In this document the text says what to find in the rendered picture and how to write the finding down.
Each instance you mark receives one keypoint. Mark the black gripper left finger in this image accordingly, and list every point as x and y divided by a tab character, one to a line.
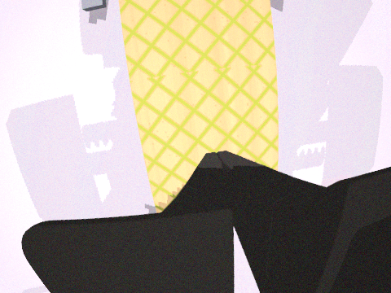
187	248

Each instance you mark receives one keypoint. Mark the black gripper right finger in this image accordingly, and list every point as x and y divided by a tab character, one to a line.
294	233

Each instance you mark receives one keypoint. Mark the yellow strip with crosshatch pattern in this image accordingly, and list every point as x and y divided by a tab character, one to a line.
203	79

